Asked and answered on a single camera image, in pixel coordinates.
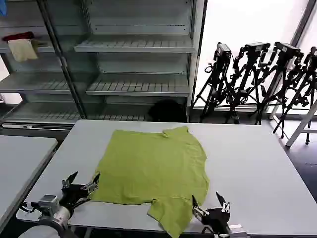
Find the grey wire rack with cloths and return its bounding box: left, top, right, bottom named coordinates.
left=0, top=0, right=87, bottom=129

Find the black tripod with camera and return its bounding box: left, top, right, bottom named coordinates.
left=225, top=42, right=272, bottom=124
left=247, top=41, right=305, bottom=126
left=192, top=42, right=240, bottom=124
left=272, top=46, right=317, bottom=146

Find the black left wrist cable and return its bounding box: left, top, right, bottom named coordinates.
left=15, top=202, right=69, bottom=236

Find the black bag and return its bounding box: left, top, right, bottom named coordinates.
left=148, top=99, right=187, bottom=122

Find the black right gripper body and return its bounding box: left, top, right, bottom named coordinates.
left=202, top=207, right=231, bottom=236

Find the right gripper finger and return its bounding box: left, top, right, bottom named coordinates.
left=215, top=191, right=231, bottom=214
left=192, top=195, right=207, bottom=220

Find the grey metal shelf unit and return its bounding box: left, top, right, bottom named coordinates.
left=74, top=0, right=208, bottom=122

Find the lime green shirt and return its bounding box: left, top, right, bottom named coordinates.
left=89, top=125, right=211, bottom=236

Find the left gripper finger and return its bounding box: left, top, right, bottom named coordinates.
left=81, top=173, right=101, bottom=195
left=61, top=171, right=79, bottom=190

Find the white metal frame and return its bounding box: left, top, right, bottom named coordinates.
left=268, top=98, right=317, bottom=148

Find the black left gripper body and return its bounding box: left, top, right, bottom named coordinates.
left=58, top=183, right=92, bottom=208

